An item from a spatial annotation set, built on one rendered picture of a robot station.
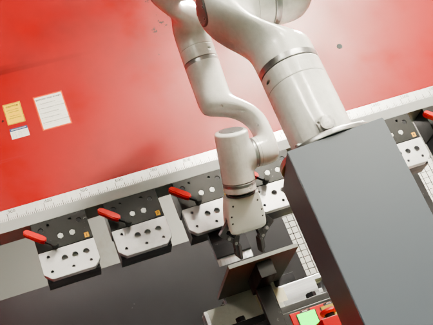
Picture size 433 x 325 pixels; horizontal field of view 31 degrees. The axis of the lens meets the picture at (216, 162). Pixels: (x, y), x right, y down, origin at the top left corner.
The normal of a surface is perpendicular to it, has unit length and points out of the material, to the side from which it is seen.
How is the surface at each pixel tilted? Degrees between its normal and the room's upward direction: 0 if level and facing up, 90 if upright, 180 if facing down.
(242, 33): 122
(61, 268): 90
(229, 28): 128
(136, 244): 90
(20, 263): 90
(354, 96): 90
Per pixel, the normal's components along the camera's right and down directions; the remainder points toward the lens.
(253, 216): 0.41, 0.25
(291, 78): -0.37, -0.24
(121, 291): 0.10, -0.43
